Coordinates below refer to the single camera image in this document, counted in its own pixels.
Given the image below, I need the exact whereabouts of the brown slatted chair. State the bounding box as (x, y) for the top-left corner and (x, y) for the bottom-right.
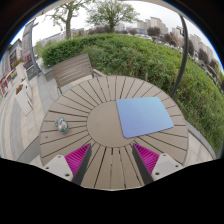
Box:
(52, 54), (105, 94)

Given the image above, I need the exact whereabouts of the green hedge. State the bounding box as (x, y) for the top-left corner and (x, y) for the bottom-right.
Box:
(42, 34), (224, 150)

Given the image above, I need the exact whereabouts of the patterned computer mouse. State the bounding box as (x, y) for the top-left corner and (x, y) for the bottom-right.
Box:
(55, 117), (69, 133)

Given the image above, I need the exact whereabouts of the white planter box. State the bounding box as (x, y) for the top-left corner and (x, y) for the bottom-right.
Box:
(16, 80), (33, 115)

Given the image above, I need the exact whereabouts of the blue mouse pad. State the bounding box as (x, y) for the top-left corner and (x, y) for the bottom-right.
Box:
(116, 97), (174, 138)

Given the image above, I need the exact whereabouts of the round slatted wooden table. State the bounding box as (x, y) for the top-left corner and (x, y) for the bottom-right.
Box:
(40, 76), (188, 190)

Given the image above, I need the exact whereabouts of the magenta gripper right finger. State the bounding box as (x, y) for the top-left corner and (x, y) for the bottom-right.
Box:
(132, 143), (183, 185)

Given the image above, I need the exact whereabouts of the grey lamp post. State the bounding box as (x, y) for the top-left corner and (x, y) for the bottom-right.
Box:
(29, 19), (40, 77)

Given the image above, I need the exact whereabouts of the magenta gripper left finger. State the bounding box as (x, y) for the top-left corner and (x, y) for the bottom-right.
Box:
(43, 144), (91, 185)

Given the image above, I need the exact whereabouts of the black curved pole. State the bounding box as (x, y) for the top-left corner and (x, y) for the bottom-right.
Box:
(169, 13), (190, 99)

